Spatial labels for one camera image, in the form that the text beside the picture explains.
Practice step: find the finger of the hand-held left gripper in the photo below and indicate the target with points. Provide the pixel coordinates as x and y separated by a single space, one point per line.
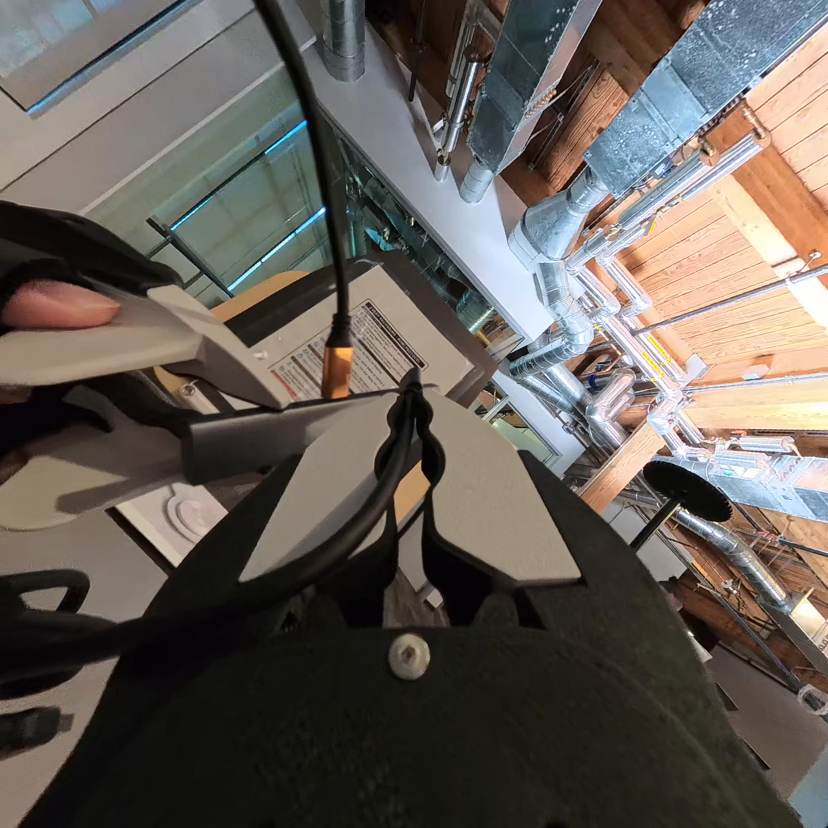
97 352
97 472

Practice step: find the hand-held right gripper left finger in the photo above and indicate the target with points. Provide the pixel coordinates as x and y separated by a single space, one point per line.
310 511

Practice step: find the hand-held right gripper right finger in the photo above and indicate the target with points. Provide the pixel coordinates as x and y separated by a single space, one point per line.
498 504

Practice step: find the person's left hand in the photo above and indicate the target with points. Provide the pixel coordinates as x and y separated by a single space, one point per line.
58 305

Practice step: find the black round disc on pole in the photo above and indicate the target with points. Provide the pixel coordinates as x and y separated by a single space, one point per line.
685 491

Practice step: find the glass partition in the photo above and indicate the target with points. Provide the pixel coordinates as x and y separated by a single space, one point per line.
246 194

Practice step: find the large window with shade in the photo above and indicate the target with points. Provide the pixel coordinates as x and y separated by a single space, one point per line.
77 39

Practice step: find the cluster of silver insulated pipes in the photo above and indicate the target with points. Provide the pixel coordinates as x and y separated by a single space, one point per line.
647 349

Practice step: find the white device with warning label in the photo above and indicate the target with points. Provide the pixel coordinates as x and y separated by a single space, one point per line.
388 304

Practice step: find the shiny chrome pipe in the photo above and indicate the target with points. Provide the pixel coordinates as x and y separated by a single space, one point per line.
460 110

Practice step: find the thin black ceiling pipe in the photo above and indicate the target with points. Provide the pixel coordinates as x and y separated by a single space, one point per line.
419 52

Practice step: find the round spiral metal duct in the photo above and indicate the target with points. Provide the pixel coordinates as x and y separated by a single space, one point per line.
344 39

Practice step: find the narrow rectangular metal duct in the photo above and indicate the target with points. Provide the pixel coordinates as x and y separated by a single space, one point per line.
524 77

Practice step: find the wide rectangular metal duct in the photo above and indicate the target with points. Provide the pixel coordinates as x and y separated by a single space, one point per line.
698 90

